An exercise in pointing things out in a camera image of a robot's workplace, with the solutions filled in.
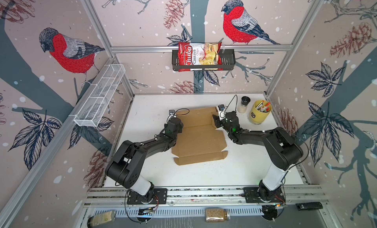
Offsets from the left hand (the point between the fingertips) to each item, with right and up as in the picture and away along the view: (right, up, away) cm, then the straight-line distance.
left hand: (175, 121), depth 92 cm
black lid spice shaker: (+48, +9, +14) cm, 51 cm away
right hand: (+26, +3, +3) cm, 26 cm away
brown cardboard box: (+15, -13, +1) cm, 20 cm away
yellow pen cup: (+55, +6, +2) cm, 56 cm away
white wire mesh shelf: (-40, +16, -14) cm, 46 cm away
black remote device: (+67, -38, -23) cm, 80 cm away
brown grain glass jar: (+22, -39, -27) cm, 53 cm away
